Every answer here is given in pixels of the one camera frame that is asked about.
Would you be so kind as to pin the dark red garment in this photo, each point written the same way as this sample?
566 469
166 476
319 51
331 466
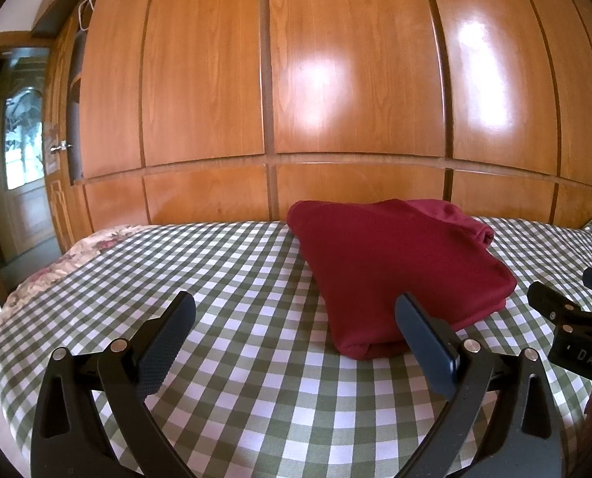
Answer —
400 259

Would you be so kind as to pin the wooden wardrobe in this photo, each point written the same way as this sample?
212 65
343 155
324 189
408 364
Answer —
351 84

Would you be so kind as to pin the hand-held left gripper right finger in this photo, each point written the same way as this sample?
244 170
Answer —
425 348

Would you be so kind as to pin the wood framed mirror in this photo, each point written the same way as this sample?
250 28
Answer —
32 219

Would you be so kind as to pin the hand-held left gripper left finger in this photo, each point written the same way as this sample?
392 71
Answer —
169 333

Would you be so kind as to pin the green checked bedsheet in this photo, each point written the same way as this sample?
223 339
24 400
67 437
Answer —
256 308

